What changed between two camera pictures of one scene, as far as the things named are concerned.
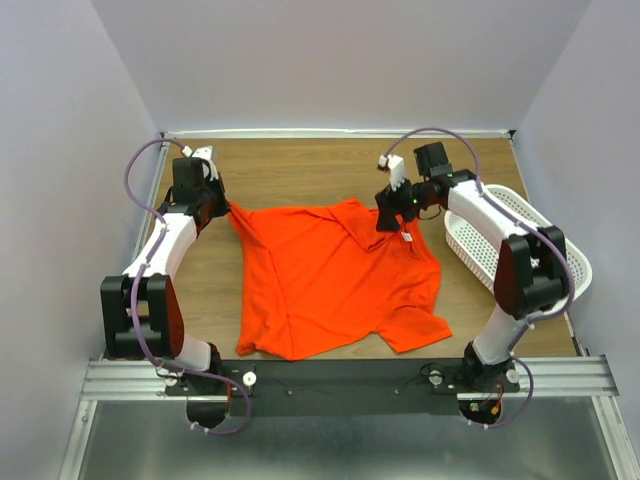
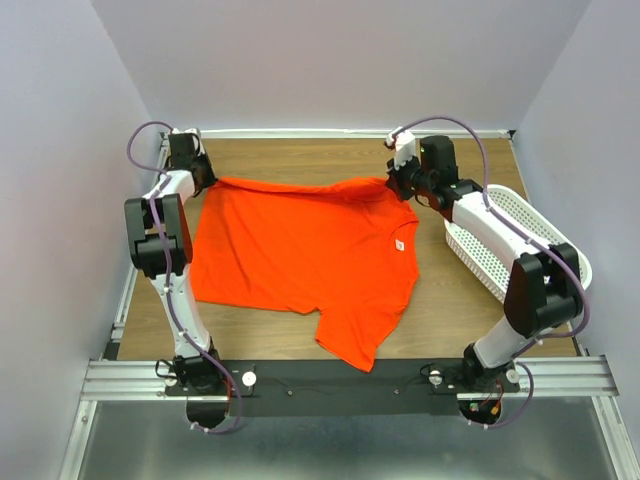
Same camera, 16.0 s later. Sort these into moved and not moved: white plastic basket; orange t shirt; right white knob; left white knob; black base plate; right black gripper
Moved: orange t shirt; right black gripper
Not moved: black base plate; white plastic basket; right white knob; left white knob
